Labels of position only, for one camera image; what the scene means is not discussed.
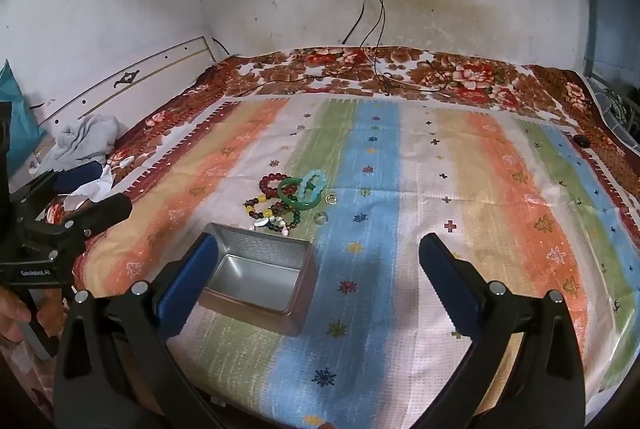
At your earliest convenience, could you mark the dark red bead bracelet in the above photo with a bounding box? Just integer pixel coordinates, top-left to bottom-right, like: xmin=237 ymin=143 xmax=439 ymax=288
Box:
xmin=258 ymin=172 xmax=292 ymax=201

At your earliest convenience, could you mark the red floral blanket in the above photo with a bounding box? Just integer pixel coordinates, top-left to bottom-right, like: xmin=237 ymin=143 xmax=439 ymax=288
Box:
xmin=44 ymin=45 xmax=640 ymax=230

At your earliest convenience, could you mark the green and brown bead bracelet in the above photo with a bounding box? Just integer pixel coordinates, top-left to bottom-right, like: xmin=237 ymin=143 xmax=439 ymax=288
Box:
xmin=254 ymin=204 xmax=302 ymax=237

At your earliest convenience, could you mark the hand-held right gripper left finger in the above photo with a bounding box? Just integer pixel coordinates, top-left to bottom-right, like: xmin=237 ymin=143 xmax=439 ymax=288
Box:
xmin=52 ymin=232 xmax=241 ymax=429

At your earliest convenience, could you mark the striped pastel blanket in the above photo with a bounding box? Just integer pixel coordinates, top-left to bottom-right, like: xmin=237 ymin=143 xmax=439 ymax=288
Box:
xmin=74 ymin=96 xmax=640 ymax=429

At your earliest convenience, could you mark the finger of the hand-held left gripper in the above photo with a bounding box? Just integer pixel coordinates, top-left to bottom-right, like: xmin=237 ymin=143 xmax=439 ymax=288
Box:
xmin=10 ymin=193 xmax=133 ymax=260
xmin=7 ymin=160 xmax=104 ymax=210

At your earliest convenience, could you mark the white crumpled tissue paper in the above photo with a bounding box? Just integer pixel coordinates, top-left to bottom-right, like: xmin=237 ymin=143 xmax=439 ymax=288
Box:
xmin=62 ymin=164 xmax=119 ymax=211

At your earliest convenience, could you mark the white bed headboard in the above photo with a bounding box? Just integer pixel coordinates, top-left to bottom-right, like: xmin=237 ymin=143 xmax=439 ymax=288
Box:
xmin=37 ymin=35 xmax=219 ymax=136

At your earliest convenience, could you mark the teal pillow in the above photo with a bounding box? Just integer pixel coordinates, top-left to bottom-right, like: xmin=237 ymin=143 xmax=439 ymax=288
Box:
xmin=0 ymin=59 xmax=49 ymax=161

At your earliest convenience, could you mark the wire basket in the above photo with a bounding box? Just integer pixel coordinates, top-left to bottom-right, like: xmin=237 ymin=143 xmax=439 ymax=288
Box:
xmin=599 ymin=82 xmax=640 ymax=137

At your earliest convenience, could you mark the light blue bead bracelet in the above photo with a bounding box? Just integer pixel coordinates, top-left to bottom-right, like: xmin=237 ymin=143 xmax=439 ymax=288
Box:
xmin=298 ymin=169 xmax=329 ymax=203

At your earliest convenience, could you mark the green jade bangle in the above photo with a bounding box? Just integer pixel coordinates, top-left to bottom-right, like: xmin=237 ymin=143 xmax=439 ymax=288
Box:
xmin=277 ymin=178 xmax=312 ymax=206

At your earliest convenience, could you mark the black power cable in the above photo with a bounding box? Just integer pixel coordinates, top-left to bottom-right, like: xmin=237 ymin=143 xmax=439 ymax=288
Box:
xmin=239 ymin=0 xmax=452 ymax=96
xmin=342 ymin=0 xmax=370 ymax=46

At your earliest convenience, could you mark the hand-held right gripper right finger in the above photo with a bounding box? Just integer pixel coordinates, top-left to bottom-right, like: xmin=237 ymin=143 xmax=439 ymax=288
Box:
xmin=418 ymin=232 xmax=586 ymax=429

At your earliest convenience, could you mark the grey crumpled cloth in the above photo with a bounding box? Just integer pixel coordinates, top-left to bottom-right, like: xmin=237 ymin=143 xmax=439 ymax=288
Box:
xmin=49 ymin=113 xmax=126 ymax=171

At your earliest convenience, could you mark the silver metal tin box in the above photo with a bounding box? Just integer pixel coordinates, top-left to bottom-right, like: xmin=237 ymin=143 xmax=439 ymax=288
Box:
xmin=198 ymin=222 xmax=317 ymax=337

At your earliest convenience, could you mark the person's left hand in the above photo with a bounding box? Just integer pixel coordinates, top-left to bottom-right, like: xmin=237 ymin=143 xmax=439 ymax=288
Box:
xmin=0 ymin=286 xmax=68 ymax=344

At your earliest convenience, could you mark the yellow and dark bead bracelet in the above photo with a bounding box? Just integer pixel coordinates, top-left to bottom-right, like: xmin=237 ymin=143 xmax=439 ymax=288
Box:
xmin=243 ymin=196 xmax=282 ymax=223

